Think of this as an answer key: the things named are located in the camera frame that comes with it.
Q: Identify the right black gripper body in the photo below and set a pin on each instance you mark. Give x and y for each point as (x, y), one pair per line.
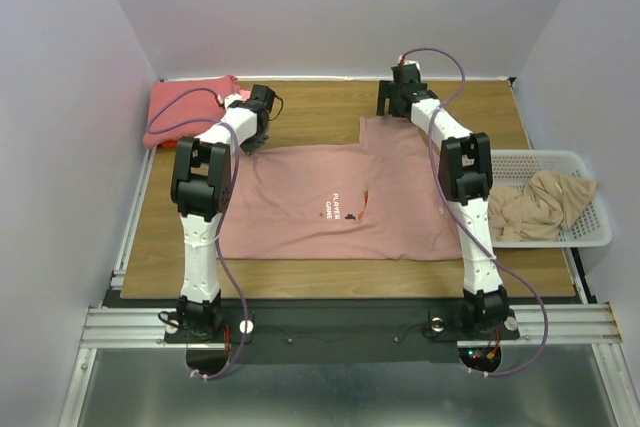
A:
(386, 98)

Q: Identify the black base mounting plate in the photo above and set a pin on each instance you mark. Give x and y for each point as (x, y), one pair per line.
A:
(318, 331)

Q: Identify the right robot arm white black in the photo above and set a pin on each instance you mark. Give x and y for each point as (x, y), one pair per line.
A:
(464, 180)

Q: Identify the dusty pink printed t-shirt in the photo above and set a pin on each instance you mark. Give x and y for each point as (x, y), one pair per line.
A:
(373, 200)

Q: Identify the aluminium frame rail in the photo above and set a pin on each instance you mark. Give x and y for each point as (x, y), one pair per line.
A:
(122, 258)
(122, 328)

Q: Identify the aluminium frame rail front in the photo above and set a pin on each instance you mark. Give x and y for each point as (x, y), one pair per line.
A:
(122, 328)

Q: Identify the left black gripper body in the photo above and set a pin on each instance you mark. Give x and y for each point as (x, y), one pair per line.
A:
(262, 132)

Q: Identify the beige crumpled t-shirt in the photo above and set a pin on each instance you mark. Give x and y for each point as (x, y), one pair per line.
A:
(548, 204)

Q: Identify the white plastic laundry basket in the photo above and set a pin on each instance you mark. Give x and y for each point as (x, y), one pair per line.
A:
(516, 167)

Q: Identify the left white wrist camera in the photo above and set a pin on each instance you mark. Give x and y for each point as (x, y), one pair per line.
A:
(226, 102)

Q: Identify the folded coral pink t-shirt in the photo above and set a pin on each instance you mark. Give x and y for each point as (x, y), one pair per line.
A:
(201, 104)

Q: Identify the folded light pink t-shirt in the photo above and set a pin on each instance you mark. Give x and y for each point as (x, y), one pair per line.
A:
(244, 93)

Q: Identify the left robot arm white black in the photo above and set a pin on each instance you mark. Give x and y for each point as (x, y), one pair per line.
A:
(201, 188)

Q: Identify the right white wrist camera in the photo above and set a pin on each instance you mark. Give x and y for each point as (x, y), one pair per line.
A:
(405, 61)

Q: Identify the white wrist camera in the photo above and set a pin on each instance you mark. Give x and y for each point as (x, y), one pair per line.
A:
(405, 61)
(226, 102)

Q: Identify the aluminium frame rail left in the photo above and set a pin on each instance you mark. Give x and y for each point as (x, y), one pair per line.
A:
(122, 258)

